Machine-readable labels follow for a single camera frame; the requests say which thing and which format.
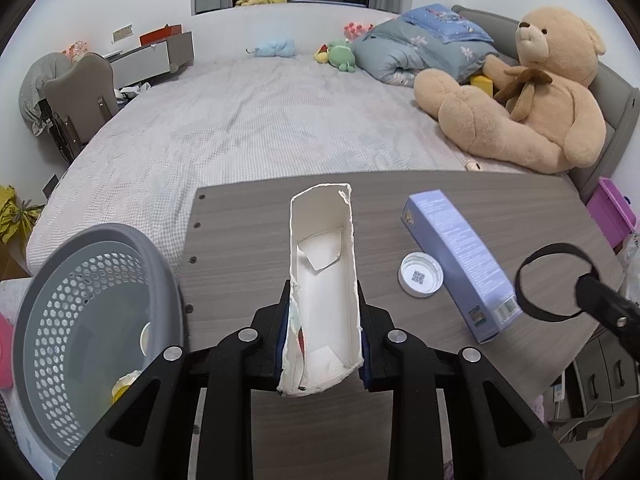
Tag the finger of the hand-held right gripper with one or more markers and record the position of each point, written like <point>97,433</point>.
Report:
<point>610,305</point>

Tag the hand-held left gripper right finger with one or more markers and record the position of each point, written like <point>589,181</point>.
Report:
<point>375,355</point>

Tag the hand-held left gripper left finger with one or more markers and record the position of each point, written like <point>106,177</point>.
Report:
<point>270,345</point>

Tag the torn white paper carton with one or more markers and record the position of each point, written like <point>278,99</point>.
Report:
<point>325,310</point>

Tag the yellow plastic piece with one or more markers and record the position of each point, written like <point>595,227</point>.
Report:
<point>125,387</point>

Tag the grey perforated plastic basket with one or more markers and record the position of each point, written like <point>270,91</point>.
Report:
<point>65,270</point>

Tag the clear plastic bag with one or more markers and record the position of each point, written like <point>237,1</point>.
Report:
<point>631,260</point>

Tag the grey drawer unit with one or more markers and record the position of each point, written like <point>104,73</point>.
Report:
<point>610,375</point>

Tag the white bottle cap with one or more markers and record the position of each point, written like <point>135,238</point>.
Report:
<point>421,276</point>

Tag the purple plastic box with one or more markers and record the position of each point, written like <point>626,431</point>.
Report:
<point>610,210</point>

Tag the white power strip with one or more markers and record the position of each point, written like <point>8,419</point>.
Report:
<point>559,395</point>

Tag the purple cardboard box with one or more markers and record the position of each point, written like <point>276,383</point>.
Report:
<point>460,260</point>

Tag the grey wooden table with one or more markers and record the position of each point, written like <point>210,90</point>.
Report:
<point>400,195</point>

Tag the grey padded headboard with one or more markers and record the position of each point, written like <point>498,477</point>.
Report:
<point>617,110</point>

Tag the small beige toy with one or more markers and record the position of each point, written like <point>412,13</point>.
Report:
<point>472,165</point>

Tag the large beige teddy bear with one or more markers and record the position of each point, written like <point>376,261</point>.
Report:
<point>500,115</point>

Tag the large bed with checked sheet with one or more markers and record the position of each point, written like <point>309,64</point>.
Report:
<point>250,120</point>

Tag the yellow block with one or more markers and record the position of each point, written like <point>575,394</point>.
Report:
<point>481,85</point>

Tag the pink plastic stool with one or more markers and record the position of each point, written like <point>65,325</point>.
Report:
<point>5,355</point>

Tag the small bed with cloud sheet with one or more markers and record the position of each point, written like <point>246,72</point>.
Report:
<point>25,452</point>

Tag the yellow sack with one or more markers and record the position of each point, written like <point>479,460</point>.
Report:
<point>15,212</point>

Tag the white crumpled paper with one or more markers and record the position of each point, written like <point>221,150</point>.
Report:
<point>132,91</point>

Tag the light blue plush toy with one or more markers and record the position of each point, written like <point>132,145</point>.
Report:
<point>272,47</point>

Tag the green frog plush toy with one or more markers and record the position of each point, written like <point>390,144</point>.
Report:
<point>340,55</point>

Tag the blue floral quilt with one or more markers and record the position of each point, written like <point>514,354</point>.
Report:
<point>410,55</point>

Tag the white drawer cabinet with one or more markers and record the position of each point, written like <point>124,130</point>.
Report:
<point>145,57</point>

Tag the grey upholstered chair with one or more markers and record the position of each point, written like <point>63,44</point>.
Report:
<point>80,90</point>

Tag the pink plush toy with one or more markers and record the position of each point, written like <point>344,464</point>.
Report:
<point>357,30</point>

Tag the blue printed pillow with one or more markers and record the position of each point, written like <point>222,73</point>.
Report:
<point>445,22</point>

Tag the red box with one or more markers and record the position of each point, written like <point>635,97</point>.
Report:
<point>160,35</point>

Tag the fan with checked cover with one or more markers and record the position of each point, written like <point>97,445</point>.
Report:
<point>35,80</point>

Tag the pink wall stickers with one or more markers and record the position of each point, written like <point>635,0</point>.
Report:
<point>77,51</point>

